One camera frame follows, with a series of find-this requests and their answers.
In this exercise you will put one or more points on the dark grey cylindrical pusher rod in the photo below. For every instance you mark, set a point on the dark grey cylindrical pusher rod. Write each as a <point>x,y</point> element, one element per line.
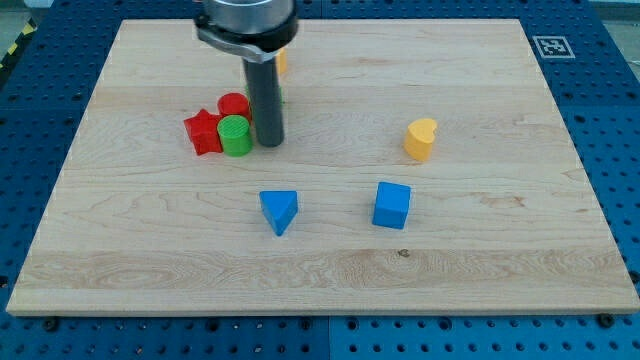
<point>265,101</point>

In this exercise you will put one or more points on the red star block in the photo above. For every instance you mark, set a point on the red star block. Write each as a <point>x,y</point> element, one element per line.
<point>202,132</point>

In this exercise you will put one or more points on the yellow block behind rod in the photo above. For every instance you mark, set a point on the yellow block behind rod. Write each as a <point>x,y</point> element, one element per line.
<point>281,61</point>

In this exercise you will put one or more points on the red cylinder block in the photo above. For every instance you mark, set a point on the red cylinder block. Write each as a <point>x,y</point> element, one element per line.
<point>234,103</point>

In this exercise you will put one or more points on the green cylinder block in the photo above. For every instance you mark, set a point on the green cylinder block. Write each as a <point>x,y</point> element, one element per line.
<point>235,136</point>

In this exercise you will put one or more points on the blue triangle block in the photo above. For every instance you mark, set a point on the blue triangle block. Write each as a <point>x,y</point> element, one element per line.
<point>279,208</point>

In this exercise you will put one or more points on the yellow heart block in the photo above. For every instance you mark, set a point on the yellow heart block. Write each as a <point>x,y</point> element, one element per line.
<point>419,138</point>

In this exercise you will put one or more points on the blue cube block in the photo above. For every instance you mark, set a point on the blue cube block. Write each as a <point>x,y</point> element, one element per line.
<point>391,205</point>

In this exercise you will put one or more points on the light wooden board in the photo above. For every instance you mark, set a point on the light wooden board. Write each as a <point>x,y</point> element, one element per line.
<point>502,217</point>

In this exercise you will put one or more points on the white fiducial marker tag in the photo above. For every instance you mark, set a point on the white fiducial marker tag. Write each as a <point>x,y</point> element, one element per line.
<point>553,47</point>

